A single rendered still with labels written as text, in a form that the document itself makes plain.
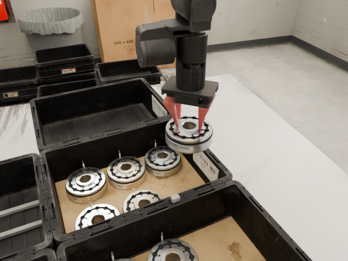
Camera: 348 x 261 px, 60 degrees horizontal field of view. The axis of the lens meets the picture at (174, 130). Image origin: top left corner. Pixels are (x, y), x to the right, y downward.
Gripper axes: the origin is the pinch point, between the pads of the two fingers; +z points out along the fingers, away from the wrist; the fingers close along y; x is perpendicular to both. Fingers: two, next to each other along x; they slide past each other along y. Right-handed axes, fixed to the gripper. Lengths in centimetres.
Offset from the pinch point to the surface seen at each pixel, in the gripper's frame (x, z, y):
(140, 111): 35, 23, -29
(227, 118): 61, 36, 0
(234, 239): -8.4, 22.7, 13.7
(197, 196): -8.0, 12.6, 4.6
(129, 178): -1.8, 19.3, -15.3
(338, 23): 340, 61, 76
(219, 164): 3.7, 12.7, 6.8
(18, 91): 92, 63, -152
